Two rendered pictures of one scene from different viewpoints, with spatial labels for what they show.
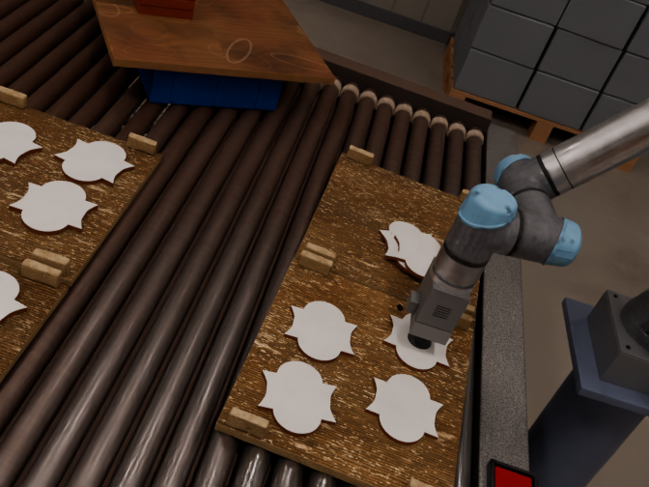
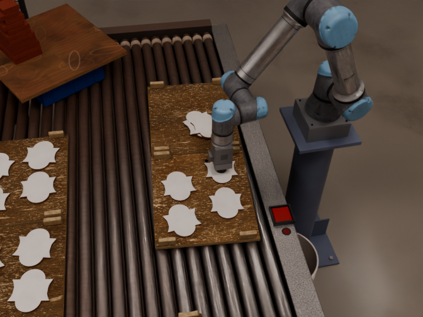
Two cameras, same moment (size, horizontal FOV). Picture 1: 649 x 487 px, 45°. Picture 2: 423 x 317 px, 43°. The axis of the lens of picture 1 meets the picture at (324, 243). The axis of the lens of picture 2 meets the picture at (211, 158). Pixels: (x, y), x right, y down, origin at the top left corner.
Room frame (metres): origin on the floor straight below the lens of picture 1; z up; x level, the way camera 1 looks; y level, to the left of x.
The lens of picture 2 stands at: (-0.28, 0.02, 2.42)
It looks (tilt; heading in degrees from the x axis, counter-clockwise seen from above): 47 degrees down; 351
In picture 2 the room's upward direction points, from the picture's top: 1 degrees clockwise
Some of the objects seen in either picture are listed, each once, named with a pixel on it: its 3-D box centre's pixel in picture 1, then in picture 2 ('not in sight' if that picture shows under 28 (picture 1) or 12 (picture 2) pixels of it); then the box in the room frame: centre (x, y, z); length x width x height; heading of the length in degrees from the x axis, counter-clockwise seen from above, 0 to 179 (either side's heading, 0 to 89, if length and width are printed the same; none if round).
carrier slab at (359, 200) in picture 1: (400, 232); (192, 117); (1.33, -0.14, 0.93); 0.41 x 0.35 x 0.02; 179
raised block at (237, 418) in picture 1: (247, 422); (167, 241); (0.72, 0.01, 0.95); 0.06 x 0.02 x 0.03; 89
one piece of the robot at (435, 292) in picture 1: (435, 295); (218, 150); (1.02, -0.20, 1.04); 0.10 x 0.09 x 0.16; 94
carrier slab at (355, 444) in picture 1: (359, 372); (202, 195); (0.91, -0.13, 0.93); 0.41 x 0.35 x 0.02; 179
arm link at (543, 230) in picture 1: (537, 231); (248, 107); (1.06, -0.30, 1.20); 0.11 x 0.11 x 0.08; 15
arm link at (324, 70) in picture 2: not in sight; (332, 78); (1.28, -0.68, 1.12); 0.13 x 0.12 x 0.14; 15
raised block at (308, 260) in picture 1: (315, 263); (162, 155); (1.11, 0.00, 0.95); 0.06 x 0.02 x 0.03; 89
